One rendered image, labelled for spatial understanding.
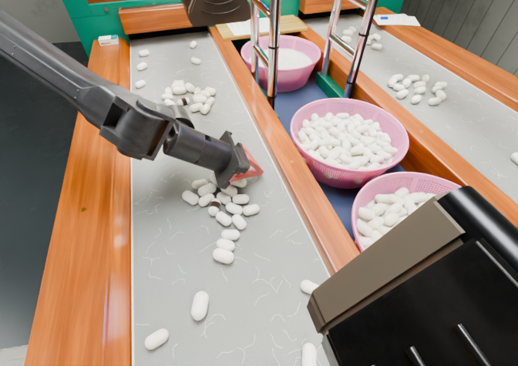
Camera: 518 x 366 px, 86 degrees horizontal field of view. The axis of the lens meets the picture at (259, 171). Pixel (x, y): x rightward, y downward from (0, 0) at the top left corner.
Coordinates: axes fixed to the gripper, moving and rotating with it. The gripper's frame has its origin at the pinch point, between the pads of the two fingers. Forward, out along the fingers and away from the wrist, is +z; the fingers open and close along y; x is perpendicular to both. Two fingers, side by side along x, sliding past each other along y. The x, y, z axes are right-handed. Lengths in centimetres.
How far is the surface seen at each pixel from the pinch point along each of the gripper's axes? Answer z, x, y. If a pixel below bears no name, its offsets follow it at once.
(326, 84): 28.2, -18.5, 34.8
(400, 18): 60, -54, 65
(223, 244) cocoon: -7.9, 6.8, -14.1
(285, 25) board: 22, -23, 69
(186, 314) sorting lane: -12.4, 13.1, -22.4
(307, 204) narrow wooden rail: 4.1, -4.3, -11.2
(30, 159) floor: -36, 126, 119
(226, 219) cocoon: -6.9, 5.8, -9.6
